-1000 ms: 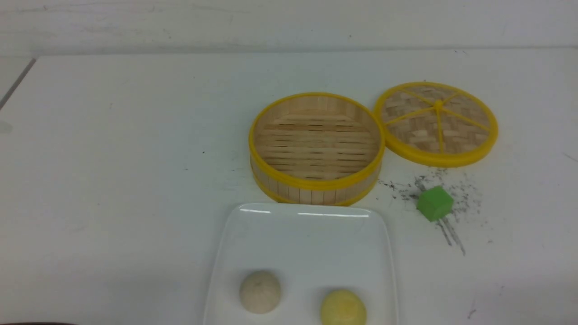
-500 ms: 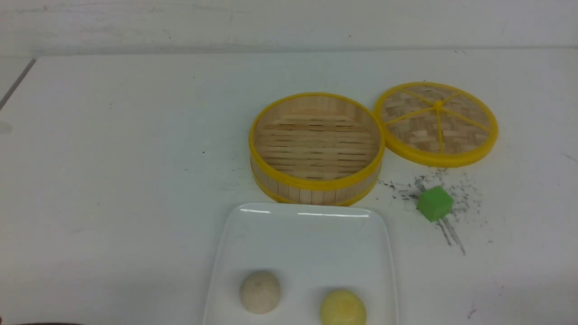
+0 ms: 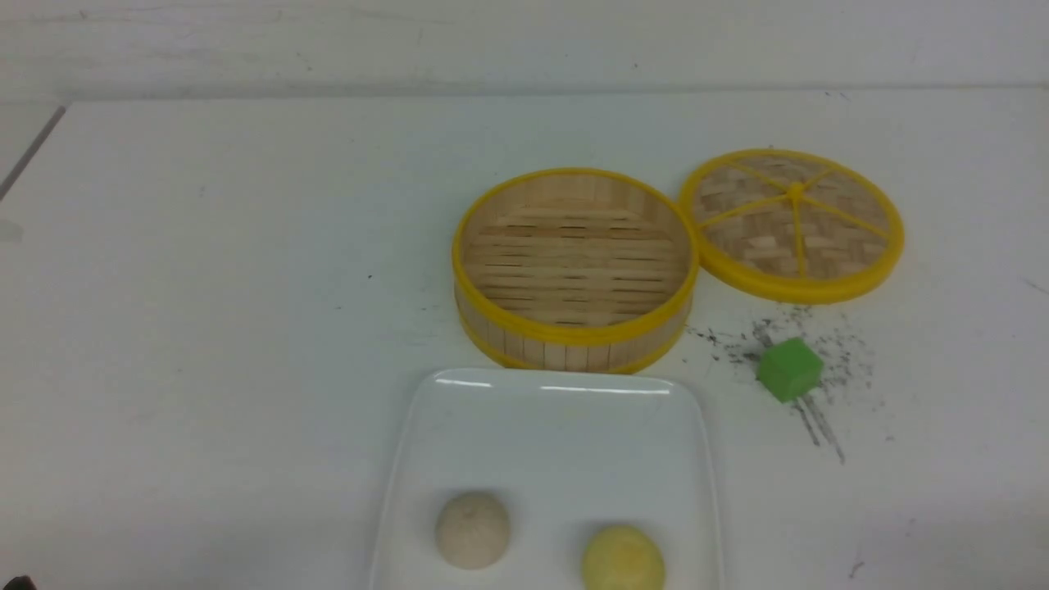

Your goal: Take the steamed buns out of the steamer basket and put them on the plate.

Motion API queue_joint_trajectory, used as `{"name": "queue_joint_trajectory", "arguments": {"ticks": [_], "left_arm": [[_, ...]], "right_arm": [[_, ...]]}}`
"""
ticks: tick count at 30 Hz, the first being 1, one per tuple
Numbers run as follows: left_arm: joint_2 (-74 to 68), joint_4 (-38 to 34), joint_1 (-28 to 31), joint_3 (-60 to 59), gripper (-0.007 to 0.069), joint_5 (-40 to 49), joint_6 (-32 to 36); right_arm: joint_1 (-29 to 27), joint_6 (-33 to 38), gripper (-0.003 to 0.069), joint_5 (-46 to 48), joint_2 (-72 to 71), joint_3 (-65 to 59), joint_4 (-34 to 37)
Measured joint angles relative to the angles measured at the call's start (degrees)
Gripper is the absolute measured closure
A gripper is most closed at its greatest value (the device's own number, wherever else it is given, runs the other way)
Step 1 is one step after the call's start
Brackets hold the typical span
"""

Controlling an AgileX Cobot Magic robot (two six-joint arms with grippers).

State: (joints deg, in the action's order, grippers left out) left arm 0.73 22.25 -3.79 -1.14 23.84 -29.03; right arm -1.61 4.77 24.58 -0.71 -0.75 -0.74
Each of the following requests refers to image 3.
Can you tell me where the white steamed bun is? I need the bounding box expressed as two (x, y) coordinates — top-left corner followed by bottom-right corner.
(434, 492), (512, 570)

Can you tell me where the yellow steamed bun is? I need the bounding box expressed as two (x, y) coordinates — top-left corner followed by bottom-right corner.
(581, 525), (666, 589)

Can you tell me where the white rectangular plate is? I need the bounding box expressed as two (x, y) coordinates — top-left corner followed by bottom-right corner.
(367, 367), (727, 589)

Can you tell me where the bamboo steamer basket yellow rim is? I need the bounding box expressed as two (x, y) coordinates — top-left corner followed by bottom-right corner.
(451, 168), (700, 374)

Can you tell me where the woven bamboo steamer lid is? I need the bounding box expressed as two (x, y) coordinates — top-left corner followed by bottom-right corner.
(679, 147), (906, 305)

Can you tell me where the green foam cube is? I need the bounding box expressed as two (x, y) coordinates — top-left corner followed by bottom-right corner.
(756, 338), (825, 404)

